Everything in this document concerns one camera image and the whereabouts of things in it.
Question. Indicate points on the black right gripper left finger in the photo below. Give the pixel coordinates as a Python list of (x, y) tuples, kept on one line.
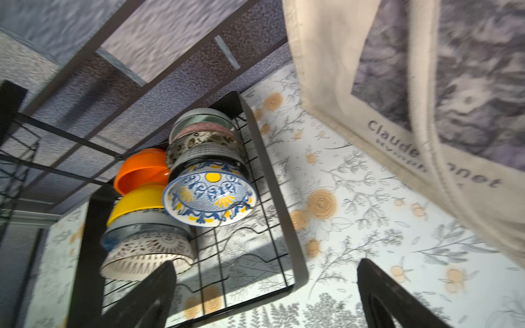
[(147, 305)]

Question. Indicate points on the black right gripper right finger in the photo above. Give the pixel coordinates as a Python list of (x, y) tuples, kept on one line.
[(384, 300)]

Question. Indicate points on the white lattice pattern bowl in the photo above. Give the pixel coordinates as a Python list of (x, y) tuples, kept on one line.
[(137, 256)]

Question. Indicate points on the blue floral ceramic bowl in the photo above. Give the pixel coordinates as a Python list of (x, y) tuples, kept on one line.
[(147, 220)]

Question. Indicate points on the yellow plastic bowl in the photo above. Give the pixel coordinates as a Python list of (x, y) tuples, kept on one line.
[(145, 197)]

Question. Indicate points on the black wire dish rack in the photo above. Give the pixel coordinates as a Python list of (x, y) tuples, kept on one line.
[(237, 267)]

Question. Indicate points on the blue yellow patterned bowl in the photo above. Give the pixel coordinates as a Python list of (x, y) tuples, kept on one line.
[(210, 194)]

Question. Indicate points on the orange plastic bowl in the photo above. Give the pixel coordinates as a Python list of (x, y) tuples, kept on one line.
[(147, 166)]

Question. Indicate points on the dark grey-blue ceramic bowl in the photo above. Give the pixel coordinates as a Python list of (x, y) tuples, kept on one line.
[(207, 152)]

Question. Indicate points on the black speckled ceramic bowl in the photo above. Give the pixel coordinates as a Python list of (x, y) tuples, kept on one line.
[(202, 133)]

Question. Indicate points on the pale green ceramic bowl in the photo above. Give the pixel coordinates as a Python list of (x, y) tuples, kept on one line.
[(199, 115)]

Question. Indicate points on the floral patterned table mat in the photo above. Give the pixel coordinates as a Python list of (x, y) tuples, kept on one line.
[(344, 207)]

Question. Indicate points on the beige canvas tote bag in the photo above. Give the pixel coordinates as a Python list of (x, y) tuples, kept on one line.
[(433, 90)]

